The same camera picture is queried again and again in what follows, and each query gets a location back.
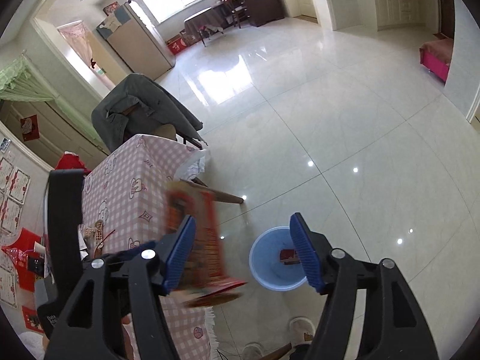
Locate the red gift bag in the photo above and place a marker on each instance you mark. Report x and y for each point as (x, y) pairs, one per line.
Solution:
(29, 264)

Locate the wooden desk chair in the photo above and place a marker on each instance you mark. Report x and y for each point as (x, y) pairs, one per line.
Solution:
(237, 10)

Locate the dark wooden desk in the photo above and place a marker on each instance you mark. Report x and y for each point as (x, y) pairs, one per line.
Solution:
(261, 12)

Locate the red plastic chair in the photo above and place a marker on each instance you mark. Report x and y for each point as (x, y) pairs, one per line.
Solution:
(71, 161)

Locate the pink bed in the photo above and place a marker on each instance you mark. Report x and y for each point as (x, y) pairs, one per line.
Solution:
(436, 56)

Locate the red cardboard box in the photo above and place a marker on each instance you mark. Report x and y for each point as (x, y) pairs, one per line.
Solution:
(180, 42)

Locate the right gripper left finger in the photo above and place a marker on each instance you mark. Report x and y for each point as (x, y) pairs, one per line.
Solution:
(124, 284)

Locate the round table dark cloth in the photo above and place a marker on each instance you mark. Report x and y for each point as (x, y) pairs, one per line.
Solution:
(205, 20)

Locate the beige refrigerator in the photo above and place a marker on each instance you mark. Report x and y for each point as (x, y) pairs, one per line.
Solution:
(131, 34)

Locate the pink checkered tablecloth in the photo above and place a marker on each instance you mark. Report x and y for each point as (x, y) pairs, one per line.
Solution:
(127, 192)

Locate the blue plastic trash bin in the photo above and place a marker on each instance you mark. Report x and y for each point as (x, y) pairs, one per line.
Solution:
(266, 265)

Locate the green door curtain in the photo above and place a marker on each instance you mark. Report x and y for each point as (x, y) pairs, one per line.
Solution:
(20, 83)

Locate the red snack wrapper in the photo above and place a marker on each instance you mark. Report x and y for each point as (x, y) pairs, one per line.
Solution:
(205, 280)

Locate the chair with grey jacket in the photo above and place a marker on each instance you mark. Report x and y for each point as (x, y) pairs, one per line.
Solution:
(139, 105)

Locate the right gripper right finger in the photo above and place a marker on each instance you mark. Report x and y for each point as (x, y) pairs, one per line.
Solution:
(394, 324)

